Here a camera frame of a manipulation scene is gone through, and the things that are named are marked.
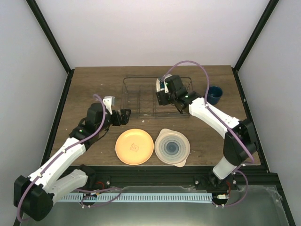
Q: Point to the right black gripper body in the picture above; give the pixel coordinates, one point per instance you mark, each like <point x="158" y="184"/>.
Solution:
<point x="161" y="98"/>

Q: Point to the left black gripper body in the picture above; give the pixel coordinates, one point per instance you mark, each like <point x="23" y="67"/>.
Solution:
<point x="117" y="122"/>

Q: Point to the black wire dish rack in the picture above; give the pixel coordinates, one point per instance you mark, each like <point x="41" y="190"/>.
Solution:
<point x="139" y="95"/>

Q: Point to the cream and teal bowl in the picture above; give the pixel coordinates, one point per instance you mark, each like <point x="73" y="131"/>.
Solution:
<point x="161" y="83"/>

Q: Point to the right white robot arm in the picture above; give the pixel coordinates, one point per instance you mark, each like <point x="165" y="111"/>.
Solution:
<point x="240" y="142"/>

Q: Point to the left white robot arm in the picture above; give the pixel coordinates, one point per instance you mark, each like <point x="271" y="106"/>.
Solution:
<point x="36" y="194"/>

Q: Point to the orange plastic plate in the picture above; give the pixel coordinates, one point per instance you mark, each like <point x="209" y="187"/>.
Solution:
<point x="134" y="147"/>

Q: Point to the dark blue mug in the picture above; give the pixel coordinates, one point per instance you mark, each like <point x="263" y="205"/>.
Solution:
<point x="214" y="95"/>

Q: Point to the clear plastic lidded bowl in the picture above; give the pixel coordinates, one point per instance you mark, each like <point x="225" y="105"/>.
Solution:
<point x="172" y="147"/>

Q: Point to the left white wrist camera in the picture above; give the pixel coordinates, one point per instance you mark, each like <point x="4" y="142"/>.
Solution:
<point x="109" y="102"/>

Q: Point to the light blue slotted cable duct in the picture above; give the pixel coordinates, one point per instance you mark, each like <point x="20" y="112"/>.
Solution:
<point x="140" y="197"/>

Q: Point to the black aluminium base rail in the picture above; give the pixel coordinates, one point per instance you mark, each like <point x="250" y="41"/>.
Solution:
<point x="173" y="176"/>

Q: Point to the right black frame post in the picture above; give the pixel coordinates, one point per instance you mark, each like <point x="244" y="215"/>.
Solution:
<point x="256" y="33"/>

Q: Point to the black frame post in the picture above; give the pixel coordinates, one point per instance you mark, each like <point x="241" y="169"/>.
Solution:
<point x="48" y="33"/>
<point x="256" y="33"/>

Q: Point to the left black frame post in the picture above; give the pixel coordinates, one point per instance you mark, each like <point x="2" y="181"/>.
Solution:
<point x="48" y="33"/>

